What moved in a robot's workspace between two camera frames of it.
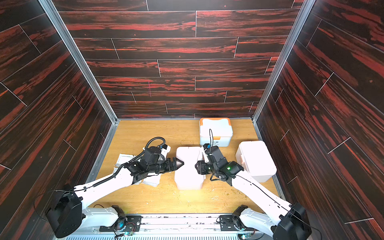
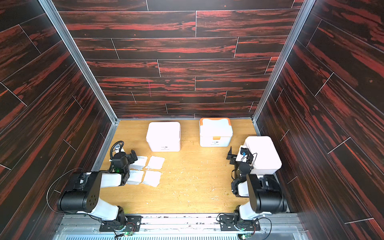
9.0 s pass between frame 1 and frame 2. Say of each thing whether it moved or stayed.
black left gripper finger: moved
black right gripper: moved
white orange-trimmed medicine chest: stayed
